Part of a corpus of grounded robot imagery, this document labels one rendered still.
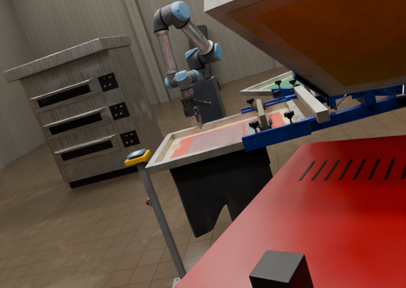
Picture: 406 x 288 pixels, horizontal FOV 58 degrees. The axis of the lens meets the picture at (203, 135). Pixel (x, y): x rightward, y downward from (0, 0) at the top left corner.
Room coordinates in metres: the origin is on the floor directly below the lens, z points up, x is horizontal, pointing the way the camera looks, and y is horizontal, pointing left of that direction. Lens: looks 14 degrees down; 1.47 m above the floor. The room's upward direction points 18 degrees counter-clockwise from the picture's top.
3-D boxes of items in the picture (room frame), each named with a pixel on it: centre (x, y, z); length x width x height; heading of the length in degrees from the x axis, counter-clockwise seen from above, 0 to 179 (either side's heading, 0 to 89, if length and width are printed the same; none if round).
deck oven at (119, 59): (5.47, 1.43, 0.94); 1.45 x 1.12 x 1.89; 77
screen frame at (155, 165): (1.89, -0.13, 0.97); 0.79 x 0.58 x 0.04; 80
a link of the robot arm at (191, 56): (2.63, -0.12, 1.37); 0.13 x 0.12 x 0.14; 58
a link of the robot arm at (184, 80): (2.19, 0.01, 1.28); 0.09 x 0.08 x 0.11; 148
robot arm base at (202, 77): (2.64, -0.11, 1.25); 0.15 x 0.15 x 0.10
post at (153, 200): (2.11, 0.41, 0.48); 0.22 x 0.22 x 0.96; 80
